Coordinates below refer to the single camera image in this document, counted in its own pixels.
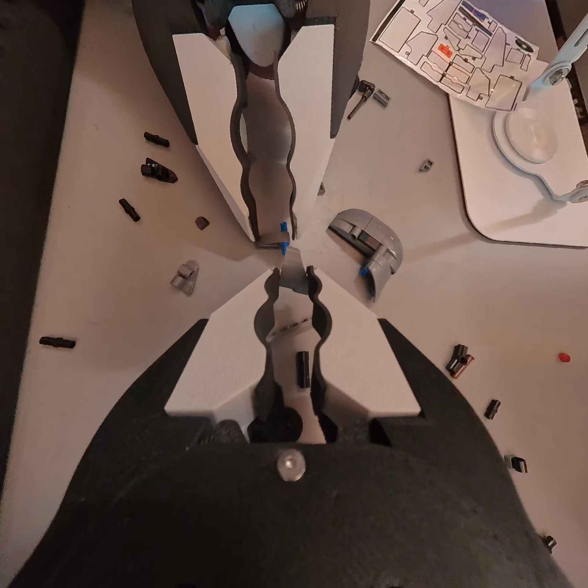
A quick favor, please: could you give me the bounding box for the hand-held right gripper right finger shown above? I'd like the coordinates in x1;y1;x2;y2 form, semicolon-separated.
306;266;422;443

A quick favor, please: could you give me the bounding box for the silver wedge lego bracket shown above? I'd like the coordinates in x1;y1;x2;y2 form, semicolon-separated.
170;260;200;296

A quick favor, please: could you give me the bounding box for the grey piece with blue pin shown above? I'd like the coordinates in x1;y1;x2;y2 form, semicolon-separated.
255;221;291;258

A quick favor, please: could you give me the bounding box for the black round lego disc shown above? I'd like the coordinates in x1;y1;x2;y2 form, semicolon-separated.
271;406;305;442

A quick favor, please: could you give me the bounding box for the black lego axle pin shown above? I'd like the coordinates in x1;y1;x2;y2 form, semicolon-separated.
347;79;375;121

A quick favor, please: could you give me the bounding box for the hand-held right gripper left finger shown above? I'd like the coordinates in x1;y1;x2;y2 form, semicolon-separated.
164;268;286;443

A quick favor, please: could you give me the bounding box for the grey lego plate with holes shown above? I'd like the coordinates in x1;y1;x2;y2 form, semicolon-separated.
268;318;309;343

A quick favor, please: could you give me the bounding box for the grey curved lego piece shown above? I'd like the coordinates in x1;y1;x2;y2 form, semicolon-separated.
279;248;309;295

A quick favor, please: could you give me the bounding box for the white rounded base board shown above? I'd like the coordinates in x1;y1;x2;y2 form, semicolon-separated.
448;60;588;249

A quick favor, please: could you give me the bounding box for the black wedge lego connector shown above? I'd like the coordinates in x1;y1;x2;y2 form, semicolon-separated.
140;157;178;184

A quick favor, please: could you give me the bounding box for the grey lego wheel arch assembly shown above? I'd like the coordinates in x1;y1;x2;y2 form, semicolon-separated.
327;209;405;303

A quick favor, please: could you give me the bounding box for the lego sticker sheet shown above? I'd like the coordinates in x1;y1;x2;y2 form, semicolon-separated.
370;0;540;112

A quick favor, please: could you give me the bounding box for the black and brown lego connector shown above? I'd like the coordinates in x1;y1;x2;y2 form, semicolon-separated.
445;344;475;379

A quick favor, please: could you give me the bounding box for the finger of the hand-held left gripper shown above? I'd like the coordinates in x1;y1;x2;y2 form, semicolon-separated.
173;32;258;243
275;24;337;240

